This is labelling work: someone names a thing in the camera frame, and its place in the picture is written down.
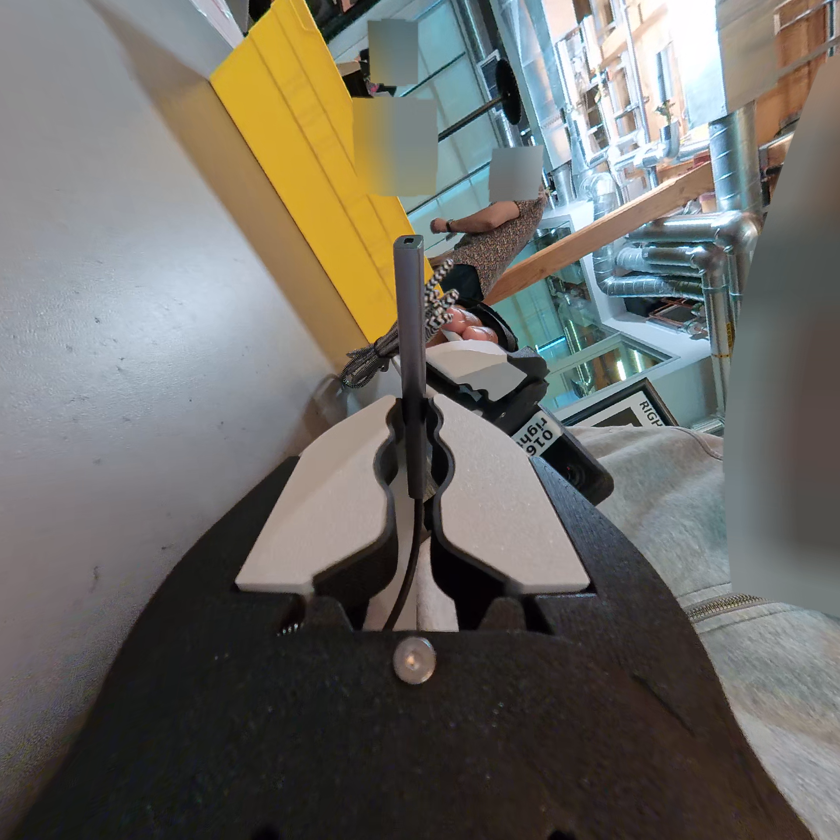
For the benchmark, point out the silver ventilation pipes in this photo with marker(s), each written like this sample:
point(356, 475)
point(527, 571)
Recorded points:
point(669, 229)

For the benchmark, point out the yellow plastic bin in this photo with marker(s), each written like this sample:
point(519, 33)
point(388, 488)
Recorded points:
point(295, 131)

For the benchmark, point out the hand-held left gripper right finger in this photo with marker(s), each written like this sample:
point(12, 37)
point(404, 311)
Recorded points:
point(499, 512)

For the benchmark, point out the black framed sign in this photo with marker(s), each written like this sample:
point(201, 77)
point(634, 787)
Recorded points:
point(617, 413)

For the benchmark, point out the slim grey usb hub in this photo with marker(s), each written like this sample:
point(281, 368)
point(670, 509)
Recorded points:
point(408, 328)

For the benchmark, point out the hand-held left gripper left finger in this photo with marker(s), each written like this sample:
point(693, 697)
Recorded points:
point(315, 512)

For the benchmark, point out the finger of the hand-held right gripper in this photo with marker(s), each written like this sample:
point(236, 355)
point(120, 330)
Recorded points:
point(489, 384)
point(466, 358)

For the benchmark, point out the black round disc on pole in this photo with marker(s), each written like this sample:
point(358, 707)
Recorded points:
point(508, 85)

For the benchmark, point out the person's right hand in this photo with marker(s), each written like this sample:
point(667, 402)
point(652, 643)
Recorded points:
point(472, 325)

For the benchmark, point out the wooden beam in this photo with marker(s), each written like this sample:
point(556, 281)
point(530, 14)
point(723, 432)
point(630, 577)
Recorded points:
point(590, 236)

